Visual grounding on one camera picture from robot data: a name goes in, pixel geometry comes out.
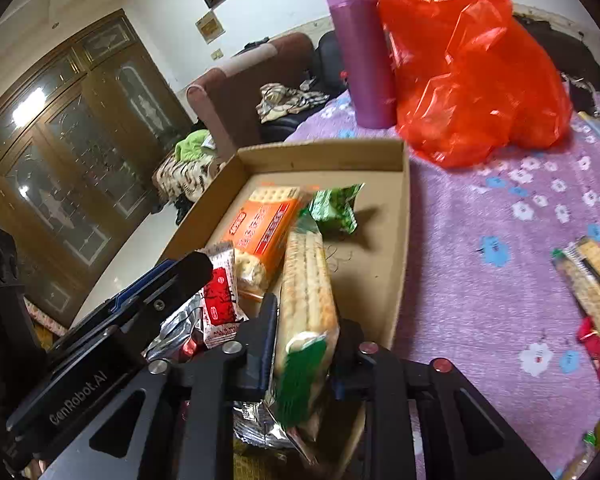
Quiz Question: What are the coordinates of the silver foil snack pack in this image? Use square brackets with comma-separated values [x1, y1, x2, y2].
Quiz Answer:
[143, 292, 201, 362]

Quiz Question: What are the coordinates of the wooden glass door cabinet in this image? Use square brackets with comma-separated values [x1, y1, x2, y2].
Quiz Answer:
[0, 11, 193, 325]

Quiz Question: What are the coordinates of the green pea snack bag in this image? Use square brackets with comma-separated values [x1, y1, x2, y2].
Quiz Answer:
[560, 421, 600, 480]

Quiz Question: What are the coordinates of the purple floral tablecloth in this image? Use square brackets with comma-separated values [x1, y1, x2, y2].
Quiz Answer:
[284, 89, 600, 480]

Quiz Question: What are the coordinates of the patterned cloth on chair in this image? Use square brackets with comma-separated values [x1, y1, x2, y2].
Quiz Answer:
[256, 82, 329, 124]

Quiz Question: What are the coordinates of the orange cracker pack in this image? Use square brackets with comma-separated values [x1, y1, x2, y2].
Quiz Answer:
[222, 185, 313, 300]

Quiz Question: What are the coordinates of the white red snack packet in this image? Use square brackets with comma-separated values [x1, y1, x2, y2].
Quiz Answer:
[200, 240, 248, 349]

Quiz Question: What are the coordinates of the black sofa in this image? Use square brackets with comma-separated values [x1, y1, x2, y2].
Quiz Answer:
[308, 6, 600, 97]

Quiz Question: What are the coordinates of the purple thermos bottle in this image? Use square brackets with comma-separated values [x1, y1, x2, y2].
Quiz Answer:
[326, 0, 396, 129]

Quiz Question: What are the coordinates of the brown armchair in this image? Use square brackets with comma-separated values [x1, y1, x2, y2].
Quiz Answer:
[185, 32, 314, 160]

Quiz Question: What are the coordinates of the green packet in tray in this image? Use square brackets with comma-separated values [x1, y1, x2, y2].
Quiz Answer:
[309, 183, 364, 234]

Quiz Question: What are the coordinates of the green cracker pack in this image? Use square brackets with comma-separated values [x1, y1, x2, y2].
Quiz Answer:
[272, 211, 342, 430]
[552, 236, 600, 337]

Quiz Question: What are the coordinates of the cardboard tray box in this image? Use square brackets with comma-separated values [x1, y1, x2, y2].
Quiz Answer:
[157, 138, 413, 480]

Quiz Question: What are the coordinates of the green cloth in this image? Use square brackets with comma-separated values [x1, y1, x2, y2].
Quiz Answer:
[174, 129, 215, 162]

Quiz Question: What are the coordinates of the red plastic bag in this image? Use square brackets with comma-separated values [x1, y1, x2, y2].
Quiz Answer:
[378, 0, 572, 169]

